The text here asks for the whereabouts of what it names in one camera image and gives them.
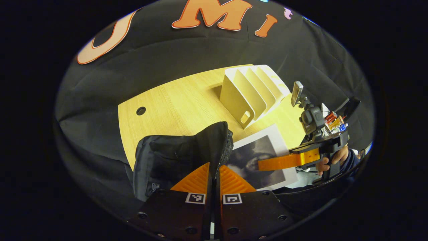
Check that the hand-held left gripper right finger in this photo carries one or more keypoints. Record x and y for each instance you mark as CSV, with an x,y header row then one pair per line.
x,y
254,214

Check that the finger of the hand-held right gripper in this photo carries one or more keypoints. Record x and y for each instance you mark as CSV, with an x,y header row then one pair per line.
x,y
281,162

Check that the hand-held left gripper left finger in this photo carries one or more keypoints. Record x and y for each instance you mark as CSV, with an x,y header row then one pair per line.
x,y
174,217

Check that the grey photo cover book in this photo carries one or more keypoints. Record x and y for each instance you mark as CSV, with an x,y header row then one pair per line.
x,y
260,150

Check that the black schoolbag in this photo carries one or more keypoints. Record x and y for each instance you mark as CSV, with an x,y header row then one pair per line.
x,y
174,157

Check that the white bookshelf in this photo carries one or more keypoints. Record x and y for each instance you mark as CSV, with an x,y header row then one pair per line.
x,y
234,100

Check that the black backdrop cloth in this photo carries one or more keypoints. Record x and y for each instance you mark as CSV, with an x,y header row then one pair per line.
x,y
167,57

